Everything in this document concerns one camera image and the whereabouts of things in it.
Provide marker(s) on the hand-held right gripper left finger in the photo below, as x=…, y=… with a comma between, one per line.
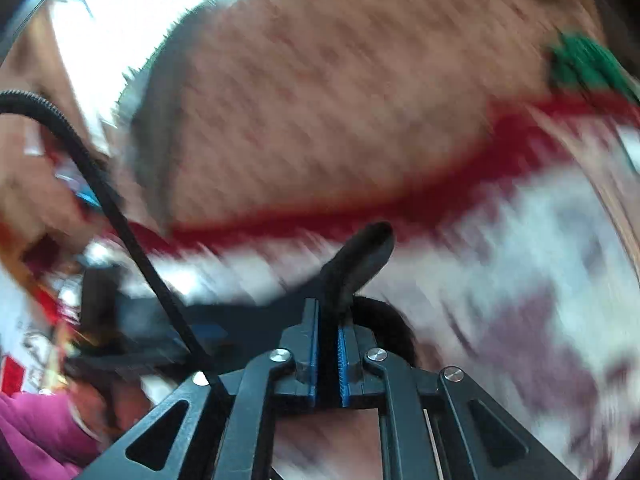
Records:
x=312, y=355

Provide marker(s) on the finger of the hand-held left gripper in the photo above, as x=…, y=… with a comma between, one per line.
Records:
x=175, y=330

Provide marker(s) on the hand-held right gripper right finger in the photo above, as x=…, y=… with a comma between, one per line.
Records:
x=344, y=360

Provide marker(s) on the black pants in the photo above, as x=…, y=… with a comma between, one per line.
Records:
x=360, y=255

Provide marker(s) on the person's magenta clothing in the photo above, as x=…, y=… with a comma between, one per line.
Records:
x=35, y=435

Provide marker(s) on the red white floral blanket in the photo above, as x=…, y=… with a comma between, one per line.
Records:
x=500, y=260

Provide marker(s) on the pink floral quilt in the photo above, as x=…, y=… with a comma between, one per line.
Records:
x=325, y=110

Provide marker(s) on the green cloth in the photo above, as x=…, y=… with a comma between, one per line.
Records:
x=585, y=62

